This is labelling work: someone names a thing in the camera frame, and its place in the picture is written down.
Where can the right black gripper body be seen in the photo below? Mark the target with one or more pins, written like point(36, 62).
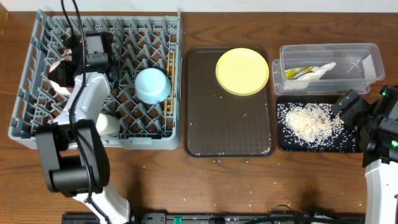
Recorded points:
point(357, 115)

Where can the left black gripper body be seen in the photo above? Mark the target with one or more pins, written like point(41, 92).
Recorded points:
point(62, 78)

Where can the white napkin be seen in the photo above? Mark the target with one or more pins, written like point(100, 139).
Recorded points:
point(303, 81)

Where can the green orange snack wrapper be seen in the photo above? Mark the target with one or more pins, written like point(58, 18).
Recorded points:
point(294, 73)

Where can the white cup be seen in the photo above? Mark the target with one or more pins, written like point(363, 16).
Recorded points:
point(107, 125)

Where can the light blue bowl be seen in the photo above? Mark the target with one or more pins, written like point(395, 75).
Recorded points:
point(152, 86)

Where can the yellow plate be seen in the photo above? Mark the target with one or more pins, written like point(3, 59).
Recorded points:
point(242, 71)

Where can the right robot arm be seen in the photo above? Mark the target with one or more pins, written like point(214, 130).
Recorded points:
point(375, 129)

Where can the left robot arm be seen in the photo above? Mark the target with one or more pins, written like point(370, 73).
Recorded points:
point(74, 160)

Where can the black waste tray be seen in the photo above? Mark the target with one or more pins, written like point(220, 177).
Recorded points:
point(311, 140)

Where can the grey dishwasher rack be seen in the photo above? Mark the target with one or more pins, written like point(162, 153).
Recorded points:
point(139, 42)

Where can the spilled rice pile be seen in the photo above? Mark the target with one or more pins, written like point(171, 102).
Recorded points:
point(311, 124)

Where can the clear plastic bin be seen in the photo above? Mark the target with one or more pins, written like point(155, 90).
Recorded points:
point(358, 66)

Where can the dark brown serving tray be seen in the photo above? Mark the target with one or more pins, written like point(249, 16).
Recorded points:
point(219, 123)

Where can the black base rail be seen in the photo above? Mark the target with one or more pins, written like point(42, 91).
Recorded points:
point(278, 214)

